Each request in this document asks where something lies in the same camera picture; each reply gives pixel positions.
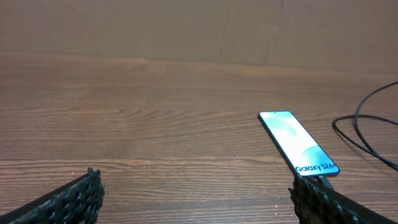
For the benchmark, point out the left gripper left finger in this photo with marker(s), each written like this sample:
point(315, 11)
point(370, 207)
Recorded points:
point(77, 202)

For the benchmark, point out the Samsung Galaxy smartphone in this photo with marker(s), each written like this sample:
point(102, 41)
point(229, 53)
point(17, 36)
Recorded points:
point(301, 151)

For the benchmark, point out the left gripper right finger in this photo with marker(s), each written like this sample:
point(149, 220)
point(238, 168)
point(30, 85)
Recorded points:
point(316, 203)

